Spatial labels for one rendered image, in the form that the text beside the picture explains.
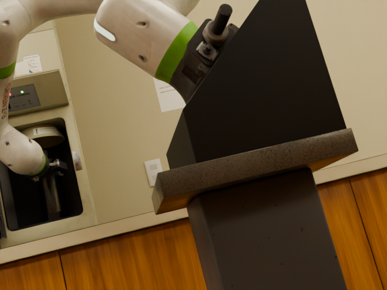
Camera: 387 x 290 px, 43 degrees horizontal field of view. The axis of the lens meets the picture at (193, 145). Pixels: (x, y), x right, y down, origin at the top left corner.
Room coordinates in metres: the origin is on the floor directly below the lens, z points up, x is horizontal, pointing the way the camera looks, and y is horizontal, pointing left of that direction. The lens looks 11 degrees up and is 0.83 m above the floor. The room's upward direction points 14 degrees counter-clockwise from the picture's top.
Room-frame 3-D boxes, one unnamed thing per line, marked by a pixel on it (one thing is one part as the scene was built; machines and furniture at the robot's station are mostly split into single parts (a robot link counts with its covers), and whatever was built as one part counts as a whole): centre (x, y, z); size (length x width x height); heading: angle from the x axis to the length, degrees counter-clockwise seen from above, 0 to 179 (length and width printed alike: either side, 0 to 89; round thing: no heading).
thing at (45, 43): (1.81, 0.57, 1.33); 0.32 x 0.25 x 0.77; 98
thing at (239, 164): (0.92, -0.07, 0.92); 0.32 x 0.32 x 0.04; 9
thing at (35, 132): (1.79, 0.55, 1.34); 0.18 x 0.18 x 0.05
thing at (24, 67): (1.64, 0.51, 1.54); 0.05 x 0.05 x 0.06; 84
